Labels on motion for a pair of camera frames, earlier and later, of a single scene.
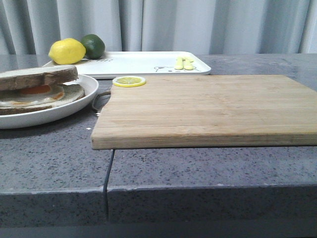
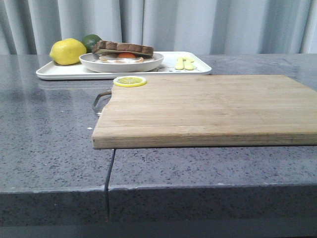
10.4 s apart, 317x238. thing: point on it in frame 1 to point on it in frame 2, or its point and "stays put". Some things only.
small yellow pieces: (187, 63) stays put
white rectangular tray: (141, 63) stays put
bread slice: (39, 77) to (103, 46)
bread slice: (73, 92) to (123, 59)
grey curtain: (30, 27) stays put
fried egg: (31, 95) to (122, 57)
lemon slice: (129, 81) stays put
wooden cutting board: (207, 111) stays put
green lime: (94, 45) stays put
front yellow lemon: (67, 51) stays put
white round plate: (38, 116) to (90, 61)
